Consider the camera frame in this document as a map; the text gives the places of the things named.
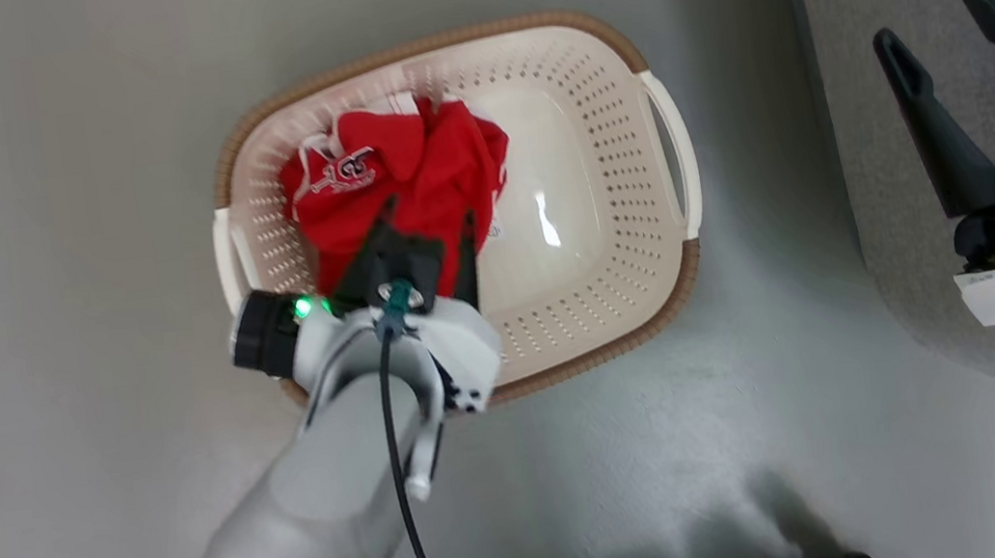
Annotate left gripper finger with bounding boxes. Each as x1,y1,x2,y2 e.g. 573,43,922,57
322,196,415,303
442,211,488,307

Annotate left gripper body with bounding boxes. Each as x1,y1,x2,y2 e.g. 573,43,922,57
217,208,512,446

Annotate red and white clothes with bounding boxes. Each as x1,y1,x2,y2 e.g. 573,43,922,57
270,79,530,320

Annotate cream perforated laundry basket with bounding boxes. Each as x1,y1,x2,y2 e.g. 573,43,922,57
188,0,728,442

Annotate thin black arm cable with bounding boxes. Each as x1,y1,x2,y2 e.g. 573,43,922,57
362,276,460,558

